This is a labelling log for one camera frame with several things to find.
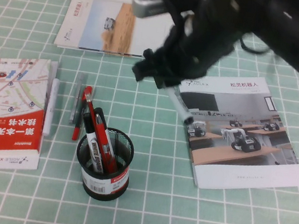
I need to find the white pen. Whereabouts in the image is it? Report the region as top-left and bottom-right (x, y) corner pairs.
(41, 77), (61, 138)

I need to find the desert landscape brochure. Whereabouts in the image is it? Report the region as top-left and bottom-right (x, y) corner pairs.
(53, 0), (165, 62)

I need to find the black mesh pen holder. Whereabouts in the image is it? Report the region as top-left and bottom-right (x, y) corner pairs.
(70, 123), (138, 205)

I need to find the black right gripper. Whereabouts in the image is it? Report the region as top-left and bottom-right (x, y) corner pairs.
(129, 0), (248, 101)

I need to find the red pen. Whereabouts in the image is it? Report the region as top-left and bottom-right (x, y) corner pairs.
(71, 84), (94, 143)

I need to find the green checked tablecloth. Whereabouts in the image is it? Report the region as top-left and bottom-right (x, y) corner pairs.
(0, 0), (299, 224)

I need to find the grey pen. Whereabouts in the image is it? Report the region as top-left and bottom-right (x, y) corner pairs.
(68, 72), (88, 126)

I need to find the black whiteboard marker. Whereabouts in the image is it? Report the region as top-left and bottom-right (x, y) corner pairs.
(75, 112), (113, 174)

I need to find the red white map book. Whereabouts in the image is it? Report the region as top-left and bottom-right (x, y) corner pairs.
(0, 52), (55, 179)

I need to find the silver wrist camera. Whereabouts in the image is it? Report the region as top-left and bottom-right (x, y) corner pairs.
(129, 0), (184, 25)

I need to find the black capped marker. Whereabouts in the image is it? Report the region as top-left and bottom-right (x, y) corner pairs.
(163, 86), (199, 125)

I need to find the black cable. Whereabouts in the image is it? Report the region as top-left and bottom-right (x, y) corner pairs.
(236, 35), (275, 57)

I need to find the classroom robots brochure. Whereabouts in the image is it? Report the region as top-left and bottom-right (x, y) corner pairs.
(163, 64), (299, 204)

